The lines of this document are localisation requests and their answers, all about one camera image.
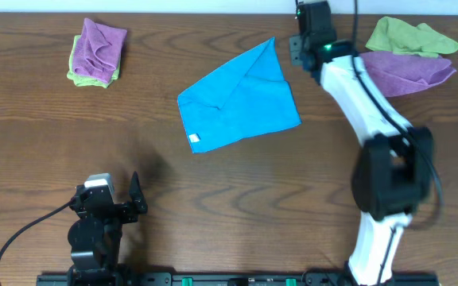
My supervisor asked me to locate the folded purple cloth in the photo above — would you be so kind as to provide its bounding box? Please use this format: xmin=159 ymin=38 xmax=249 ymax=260
xmin=72 ymin=18 xmax=127 ymax=83

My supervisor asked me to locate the crumpled purple cloth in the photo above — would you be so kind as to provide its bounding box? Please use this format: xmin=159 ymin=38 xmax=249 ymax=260
xmin=360 ymin=51 xmax=456 ymax=98

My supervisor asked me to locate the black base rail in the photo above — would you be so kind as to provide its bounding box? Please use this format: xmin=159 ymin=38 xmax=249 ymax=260
xmin=36 ymin=264 xmax=441 ymax=286

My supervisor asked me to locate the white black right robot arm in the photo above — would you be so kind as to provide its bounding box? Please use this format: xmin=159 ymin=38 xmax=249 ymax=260
xmin=289 ymin=1 xmax=441 ymax=285

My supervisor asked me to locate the white cloth label tag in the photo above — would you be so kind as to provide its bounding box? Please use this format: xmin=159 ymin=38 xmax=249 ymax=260
xmin=188 ymin=133 xmax=200 ymax=143

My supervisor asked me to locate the folded green cloth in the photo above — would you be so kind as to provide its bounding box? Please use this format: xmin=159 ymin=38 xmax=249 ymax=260
xmin=67 ymin=35 xmax=120 ymax=88

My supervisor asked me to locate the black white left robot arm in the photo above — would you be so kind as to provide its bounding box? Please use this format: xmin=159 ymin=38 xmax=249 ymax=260
xmin=67 ymin=172 xmax=148 ymax=285

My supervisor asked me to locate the blue microfibre cloth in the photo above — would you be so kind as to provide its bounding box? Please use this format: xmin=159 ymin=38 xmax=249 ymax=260
xmin=177 ymin=37 xmax=301 ymax=153

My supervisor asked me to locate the crumpled green cloth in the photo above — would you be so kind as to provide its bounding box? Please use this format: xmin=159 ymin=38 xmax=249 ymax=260
xmin=366 ymin=17 xmax=458 ymax=58

